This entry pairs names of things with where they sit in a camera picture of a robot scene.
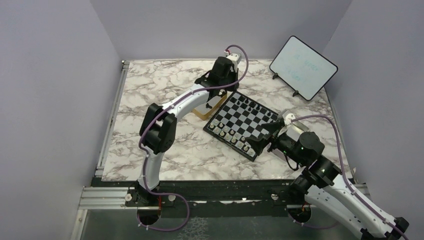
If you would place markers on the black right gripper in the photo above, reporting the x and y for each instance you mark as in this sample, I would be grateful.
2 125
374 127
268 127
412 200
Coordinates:
272 127

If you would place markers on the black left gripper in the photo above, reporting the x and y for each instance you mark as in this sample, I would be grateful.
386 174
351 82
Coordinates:
234 72

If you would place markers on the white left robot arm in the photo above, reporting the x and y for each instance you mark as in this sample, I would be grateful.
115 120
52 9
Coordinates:
158 129

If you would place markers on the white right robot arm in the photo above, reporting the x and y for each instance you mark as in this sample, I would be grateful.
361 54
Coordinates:
324 185

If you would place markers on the silver metal tin lid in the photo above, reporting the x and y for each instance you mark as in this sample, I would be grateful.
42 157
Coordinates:
294 130

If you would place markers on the black and white chessboard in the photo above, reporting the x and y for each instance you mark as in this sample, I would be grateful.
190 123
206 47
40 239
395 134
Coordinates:
240 120

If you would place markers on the yellow metal tin box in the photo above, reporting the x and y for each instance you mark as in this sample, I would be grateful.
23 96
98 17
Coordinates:
205 110

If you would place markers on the small whiteboard on stand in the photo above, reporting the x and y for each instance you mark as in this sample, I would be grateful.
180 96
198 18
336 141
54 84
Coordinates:
302 68

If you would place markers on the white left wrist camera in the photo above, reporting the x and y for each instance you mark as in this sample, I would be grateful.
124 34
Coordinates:
235 57

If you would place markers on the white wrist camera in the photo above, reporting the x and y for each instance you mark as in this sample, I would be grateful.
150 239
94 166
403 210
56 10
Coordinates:
286 118
235 57

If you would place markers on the aluminium frame rail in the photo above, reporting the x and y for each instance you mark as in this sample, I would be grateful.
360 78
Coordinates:
111 120

